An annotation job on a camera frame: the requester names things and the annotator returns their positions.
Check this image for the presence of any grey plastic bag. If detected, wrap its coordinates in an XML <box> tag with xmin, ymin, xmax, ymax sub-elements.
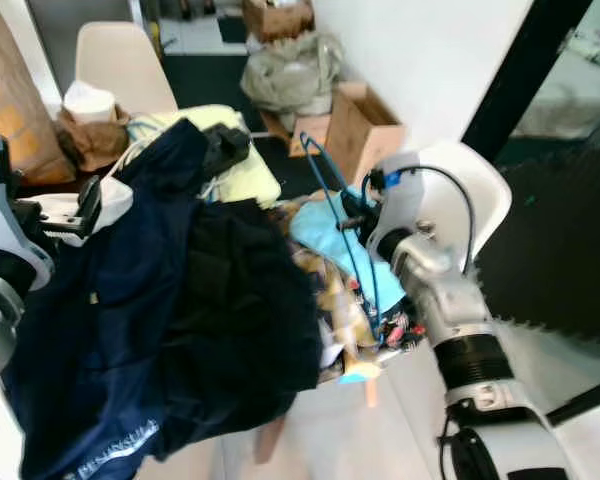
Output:
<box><xmin>240</xmin><ymin>30</ymin><xmax>346</xmax><ymax>119</ymax></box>

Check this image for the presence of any patterned colourful cloth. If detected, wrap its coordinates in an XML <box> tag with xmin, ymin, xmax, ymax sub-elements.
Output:
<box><xmin>285</xmin><ymin>245</ymin><xmax>426</xmax><ymax>386</ymax></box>

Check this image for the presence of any black tripod stand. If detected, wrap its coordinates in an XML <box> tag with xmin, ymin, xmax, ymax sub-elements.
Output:
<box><xmin>545</xmin><ymin>375</ymin><xmax>600</xmax><ymax>428</ymax></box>

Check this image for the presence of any light blue cloth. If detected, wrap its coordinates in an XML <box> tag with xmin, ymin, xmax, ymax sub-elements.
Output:
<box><xmin>288</xmin><ymin>185</ymin><xmax>406</xmax><ymax>313</ymax></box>

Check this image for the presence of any beige plastic chair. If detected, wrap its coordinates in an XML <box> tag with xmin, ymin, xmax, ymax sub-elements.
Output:
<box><xmin>75</xmin><ymin>22</ymin><xmax>178</xmax><ymax>116</ymax></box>

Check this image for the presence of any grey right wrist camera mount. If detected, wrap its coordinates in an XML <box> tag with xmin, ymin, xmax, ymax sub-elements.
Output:
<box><xmin>365</xmin><ymin>150</ymin><xmax>433</xmax><ymax>263</ymax></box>

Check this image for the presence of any open cardboard box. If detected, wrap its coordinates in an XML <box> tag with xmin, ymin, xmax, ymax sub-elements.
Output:
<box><xmin>323</xmin><ymin>82</ymin><xmax>406</xmax><ymax>183</ymax></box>

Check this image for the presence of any large brown paper bag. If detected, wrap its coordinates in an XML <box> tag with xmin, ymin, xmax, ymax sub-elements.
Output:
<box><xmin>0</xmin><ymin>0</ymin><xmax>78</xmax><ymax>188</ymax></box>

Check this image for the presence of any pale yellow cloth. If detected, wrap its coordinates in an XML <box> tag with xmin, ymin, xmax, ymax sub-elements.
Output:
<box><xmin>128</xmin><ymin>104</ymin><xmax>283</xmax><ymax>209</ymax></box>

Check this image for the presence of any navy blue t-shirt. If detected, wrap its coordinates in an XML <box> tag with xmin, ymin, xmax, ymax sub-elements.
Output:
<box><xmin>0</xmin><ymin>118</ymin><xmax>323</xmax><ymax>480</ymax></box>

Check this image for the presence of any white plastic chair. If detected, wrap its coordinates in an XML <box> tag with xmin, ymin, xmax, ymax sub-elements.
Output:
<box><xmin>405</xmin><ymin>140</ymin><xmax>513</xmax><ymax>276</ymax></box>

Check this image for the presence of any white paper cup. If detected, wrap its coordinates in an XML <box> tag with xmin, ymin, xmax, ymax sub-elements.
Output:
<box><xmin>63</xmin><ymin>82</ymin><xmax>117</xmax><ymax>125</ymax></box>

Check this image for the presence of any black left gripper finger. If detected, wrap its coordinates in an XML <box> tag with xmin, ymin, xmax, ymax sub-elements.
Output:
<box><xmin>80</xmin><ymin>176</ymin><xmax>105</xmax><ymax>241</ymax></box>

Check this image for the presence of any black foam puzzle mat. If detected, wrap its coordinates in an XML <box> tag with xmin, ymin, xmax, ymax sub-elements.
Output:
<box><xmin>475</xmin><ymin>105</ymin><xmax>600</xmax><ymax>333</ymax></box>

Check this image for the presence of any black pillar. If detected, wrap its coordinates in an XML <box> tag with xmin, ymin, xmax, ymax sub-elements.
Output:
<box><xmin>460</xmin><ymin>0</ymin><xmax>593</xmax><ymax>161</ymax></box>

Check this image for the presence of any black cloth bundle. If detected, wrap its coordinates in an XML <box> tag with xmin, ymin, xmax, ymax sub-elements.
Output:
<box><xmin>200</xmin><ymin>125</ymin><xmax>253</xmax><ymax>179</ymax></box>

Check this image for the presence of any small brown paper bag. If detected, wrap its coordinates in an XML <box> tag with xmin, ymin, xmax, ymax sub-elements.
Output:
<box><xmin>58</xmin><ymin>100</ymin><xmax>131</xmax><ymax>173</ymax></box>

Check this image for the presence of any white cloth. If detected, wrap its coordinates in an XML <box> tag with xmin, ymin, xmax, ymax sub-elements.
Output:
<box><xmin>35</xmin><ymin>180</ymin><xmax>133</xmax><ymax>246</ymax></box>

